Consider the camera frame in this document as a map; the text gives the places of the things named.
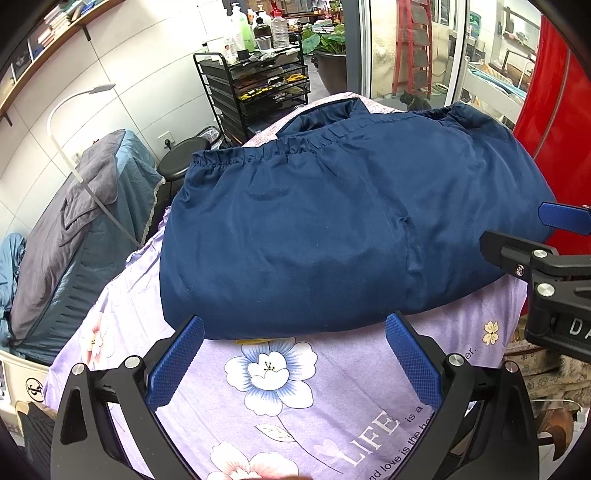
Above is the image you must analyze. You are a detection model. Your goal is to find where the purple floral bed sheet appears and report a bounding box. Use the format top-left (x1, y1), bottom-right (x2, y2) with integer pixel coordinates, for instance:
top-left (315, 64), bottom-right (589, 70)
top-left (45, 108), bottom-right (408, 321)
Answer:
top-left (45, 96), bottom-right (526, 479)

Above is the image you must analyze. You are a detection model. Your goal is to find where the black wire rack cart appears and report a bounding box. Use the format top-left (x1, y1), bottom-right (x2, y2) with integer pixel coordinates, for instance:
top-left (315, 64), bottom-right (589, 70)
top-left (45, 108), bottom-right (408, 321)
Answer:
top-left (193, 42), bottom-right (311, 146)

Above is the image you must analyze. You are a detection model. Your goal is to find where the black quilted jacket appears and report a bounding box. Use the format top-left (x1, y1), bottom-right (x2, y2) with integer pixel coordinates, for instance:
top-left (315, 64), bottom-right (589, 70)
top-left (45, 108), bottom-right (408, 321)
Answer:
top-left (16, 401), bottom-right (57, 480)

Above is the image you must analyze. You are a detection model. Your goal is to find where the gold shiny jacket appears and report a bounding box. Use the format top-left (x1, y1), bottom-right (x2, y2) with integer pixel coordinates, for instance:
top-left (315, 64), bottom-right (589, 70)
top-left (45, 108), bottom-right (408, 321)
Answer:
top-left (235, 338), bottom-right (273, 345)

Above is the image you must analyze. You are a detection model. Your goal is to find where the massage bed with teal cover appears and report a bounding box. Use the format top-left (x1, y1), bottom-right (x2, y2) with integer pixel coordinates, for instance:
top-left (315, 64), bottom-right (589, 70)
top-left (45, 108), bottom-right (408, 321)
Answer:
top-left (8, 129), bottom-right (164, 365)

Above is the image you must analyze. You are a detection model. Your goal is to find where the wooden wall shelf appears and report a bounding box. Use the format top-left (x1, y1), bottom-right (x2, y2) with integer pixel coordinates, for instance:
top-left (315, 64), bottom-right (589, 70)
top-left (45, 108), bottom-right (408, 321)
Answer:
top-left (0, 0), bottom-right (127, 127)

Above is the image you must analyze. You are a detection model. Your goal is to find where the blue crumpled blanket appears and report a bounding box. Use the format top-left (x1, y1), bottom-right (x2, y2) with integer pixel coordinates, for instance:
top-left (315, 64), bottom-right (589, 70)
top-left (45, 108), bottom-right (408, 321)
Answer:
top-left (0, 233), bottom-right (26, 351)

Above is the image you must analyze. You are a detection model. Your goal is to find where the grey blanket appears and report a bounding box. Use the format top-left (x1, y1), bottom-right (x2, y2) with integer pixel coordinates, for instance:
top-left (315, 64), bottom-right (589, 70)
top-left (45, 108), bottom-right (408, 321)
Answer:
top-left (9, 129), bottom-right (125, 343)

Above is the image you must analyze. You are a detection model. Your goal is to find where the black cat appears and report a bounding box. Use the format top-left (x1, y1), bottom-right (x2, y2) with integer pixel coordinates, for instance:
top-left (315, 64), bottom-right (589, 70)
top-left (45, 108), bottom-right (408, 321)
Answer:
top-left (400, 92), bottom-right (432, 111)

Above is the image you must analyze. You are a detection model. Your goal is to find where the red ladder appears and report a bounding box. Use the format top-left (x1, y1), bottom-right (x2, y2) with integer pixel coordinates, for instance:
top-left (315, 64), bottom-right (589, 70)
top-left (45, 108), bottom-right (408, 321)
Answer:
top-left (392, 0), bottom-right (433, 99)

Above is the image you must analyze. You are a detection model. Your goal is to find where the black round stool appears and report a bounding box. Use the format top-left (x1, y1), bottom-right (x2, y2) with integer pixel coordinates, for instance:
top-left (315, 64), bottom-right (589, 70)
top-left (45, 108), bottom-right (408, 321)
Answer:
top-left (157, 136), bottom-right (211, 199)

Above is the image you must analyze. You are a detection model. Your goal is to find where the white machine with screen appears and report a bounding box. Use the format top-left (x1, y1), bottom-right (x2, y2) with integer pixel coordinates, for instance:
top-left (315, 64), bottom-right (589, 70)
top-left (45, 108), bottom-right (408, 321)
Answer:
top-left (0, 351), bottom-right (49, 435)

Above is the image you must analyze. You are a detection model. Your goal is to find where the navy blue puffer jacket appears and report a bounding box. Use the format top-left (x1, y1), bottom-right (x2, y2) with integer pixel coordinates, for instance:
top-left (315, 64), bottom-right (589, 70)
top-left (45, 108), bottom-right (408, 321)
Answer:
top-left (159, 98), bottom-right (554, 339)

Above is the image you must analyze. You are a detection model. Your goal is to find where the potted green plant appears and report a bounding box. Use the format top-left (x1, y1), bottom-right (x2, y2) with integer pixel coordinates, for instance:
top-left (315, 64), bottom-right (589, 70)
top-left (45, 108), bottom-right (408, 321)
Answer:
top-left (301, 23), bottom-right (348, 95)

